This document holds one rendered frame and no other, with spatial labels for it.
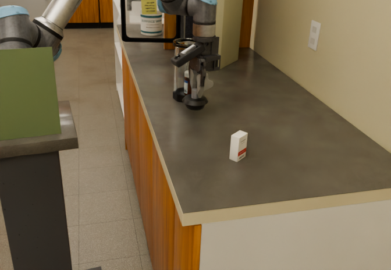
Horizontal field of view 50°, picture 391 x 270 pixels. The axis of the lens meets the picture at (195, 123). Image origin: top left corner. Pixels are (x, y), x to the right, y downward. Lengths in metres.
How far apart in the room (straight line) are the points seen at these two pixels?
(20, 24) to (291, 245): 1.06
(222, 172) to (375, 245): 0.50
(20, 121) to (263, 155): 0.74
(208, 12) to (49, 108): 0.58
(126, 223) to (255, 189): 1.47
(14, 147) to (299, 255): 0.89
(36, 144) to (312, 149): 0.85
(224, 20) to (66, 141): 0.96
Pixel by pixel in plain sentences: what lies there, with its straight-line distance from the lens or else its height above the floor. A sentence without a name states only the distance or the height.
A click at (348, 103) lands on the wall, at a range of 1.66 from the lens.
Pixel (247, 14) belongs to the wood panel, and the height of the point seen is 1.12.
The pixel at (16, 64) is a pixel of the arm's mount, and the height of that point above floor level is 1.17.
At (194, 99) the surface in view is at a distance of 1.46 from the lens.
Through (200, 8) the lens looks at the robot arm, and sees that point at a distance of 1.37.
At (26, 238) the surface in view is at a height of 0.54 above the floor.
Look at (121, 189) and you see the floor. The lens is 2.77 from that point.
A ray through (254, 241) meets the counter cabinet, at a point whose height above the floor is 0.82.
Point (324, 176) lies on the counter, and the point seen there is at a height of 0.94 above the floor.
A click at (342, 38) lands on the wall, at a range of 1.69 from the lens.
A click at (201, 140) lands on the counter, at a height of 0.94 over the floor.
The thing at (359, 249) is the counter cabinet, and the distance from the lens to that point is 1.35.
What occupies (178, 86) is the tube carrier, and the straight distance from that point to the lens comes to 1.60.
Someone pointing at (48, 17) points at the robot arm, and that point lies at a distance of 1.60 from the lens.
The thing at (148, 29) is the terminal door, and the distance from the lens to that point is 2.24.
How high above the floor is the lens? 1.56
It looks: 25 degrees down
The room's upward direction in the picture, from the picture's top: 2 degrees clockwise
